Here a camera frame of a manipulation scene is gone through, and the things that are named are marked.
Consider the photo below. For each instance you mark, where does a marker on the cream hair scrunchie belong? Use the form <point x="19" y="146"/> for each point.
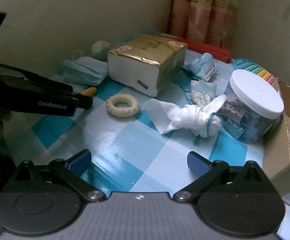
<point x="122" y="105"/>

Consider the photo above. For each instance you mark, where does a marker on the rainbow pop-it mat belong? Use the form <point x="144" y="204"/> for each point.
<point x="254" y="68"/>

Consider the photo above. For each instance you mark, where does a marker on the blue checkered tablecloth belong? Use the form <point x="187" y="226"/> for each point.
<point x="136" y="166"/>

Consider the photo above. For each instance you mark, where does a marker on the pink gold-banded curtain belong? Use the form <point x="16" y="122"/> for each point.
<point x="209" y="21"/>

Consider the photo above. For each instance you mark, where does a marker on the gold tissue pack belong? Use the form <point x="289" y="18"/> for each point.
<point x="148" y="63"/>

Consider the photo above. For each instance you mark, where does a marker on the light blue cloth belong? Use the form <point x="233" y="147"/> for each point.
<point x="202" y="68"/>

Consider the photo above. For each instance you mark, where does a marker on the floral patterned pouch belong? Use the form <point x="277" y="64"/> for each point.
<point x="200" y="93"/>

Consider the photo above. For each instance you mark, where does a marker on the small orange plush piece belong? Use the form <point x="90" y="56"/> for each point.
<point x="89" y="92"/>

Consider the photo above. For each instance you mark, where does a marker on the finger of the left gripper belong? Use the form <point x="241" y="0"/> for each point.
<point x="77" y="101"/>

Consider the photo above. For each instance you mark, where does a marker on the blue face mask stack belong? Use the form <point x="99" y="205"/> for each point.
<point x="84" y="70"/>

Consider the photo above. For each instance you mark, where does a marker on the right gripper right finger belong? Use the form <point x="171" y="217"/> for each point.
<point x="208" y="173"/>

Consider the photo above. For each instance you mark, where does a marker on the clear jar white lid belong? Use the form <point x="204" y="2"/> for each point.
<point x="252" y="107"/>

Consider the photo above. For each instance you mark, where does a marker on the grey plush ball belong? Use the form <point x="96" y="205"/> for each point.
<point x="99" y="50"/>

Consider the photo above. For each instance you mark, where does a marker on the cardboard box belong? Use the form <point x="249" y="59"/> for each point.
<point x="276" y="159"/>

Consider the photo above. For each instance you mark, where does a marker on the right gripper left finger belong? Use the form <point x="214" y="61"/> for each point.
<point x="69" y="172"/>

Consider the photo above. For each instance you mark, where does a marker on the white knotted cloth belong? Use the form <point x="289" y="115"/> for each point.
<point x="202" y="121"/>

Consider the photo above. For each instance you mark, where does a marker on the red folded fan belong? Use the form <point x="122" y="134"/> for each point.
<point x="218" y="53"/>

